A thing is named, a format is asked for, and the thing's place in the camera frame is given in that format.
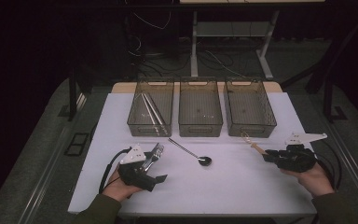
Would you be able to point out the metal floor rail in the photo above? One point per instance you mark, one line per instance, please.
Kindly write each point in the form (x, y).
(357, 177)
(43, 174)

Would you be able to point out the white table mat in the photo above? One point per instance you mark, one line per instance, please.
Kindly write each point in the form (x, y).
(199, 193)

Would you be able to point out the silver metal chopstick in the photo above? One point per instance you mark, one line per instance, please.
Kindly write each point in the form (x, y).
(150, 109)
(157, 113)

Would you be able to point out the steel fork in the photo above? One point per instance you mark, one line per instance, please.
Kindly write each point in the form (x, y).
(158, 151)

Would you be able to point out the person's left hand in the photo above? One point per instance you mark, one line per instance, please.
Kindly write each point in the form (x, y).
(118, 189)

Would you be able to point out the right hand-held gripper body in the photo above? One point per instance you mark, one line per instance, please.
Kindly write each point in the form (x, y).
(296, 158)

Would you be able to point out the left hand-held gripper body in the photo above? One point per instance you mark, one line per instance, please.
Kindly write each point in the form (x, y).
(135, 177)

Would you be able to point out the black rectangular floor frame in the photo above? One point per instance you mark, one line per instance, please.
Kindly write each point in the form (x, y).
(77, 144)

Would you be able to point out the person's right hand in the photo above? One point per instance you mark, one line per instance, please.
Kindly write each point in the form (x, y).
(313, 182)

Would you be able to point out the black metal stand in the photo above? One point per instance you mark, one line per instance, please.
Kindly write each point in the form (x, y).
(328, 99)
(72, 99)

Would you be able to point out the transparent brown plastic bin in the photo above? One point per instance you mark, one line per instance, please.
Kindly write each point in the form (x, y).
(248, 109)
(200, 109)
(136, 109)

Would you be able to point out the white metal desk frame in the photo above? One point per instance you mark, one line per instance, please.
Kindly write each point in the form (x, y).
(194, 46)

